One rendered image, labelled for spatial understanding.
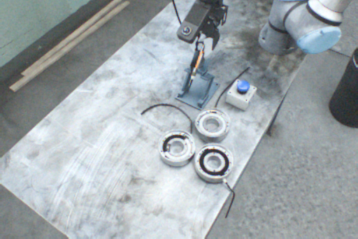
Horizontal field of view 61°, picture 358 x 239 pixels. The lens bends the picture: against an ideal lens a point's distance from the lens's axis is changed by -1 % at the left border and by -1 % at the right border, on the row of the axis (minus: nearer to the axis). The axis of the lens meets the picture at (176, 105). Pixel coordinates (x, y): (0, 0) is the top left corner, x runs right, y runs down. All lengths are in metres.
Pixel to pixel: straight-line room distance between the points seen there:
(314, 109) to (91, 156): 1.57
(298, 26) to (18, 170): 0.92
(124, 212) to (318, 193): 1.24
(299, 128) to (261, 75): 0.97
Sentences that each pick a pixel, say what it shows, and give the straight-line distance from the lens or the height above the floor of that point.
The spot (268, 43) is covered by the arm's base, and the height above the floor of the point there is 0.83.
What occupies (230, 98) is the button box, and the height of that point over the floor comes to 0.83.
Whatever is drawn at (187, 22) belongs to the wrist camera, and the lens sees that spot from 0.78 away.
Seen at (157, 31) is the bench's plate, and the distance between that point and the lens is 1.24.
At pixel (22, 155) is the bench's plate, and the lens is 1.00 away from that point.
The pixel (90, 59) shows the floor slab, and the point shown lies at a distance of 2.36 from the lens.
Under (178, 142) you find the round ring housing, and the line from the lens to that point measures 0.89.
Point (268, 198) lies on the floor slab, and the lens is 1.76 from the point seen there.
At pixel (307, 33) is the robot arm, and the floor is 0.99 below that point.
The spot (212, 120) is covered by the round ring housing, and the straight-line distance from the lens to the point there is 0.94.
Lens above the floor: 1.59
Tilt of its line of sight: 53 degrees down
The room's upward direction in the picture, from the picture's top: 1 degrees counter-clockwise
